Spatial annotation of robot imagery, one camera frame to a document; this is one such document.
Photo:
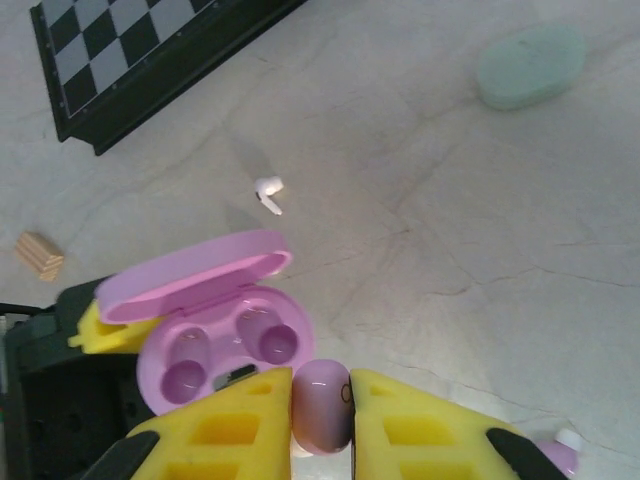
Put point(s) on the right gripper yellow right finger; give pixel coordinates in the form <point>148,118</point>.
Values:
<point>425,440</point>

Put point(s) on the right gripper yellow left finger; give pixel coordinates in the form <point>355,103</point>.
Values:
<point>225,440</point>

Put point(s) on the striped wooden block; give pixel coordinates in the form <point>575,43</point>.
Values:
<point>39,257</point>

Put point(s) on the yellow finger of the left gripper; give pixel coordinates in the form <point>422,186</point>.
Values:
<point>115,337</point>

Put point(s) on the purple earbud charging case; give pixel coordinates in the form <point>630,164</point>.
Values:
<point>200,280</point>

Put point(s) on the black grey folding chessboard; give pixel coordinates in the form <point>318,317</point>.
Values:
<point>150,50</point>

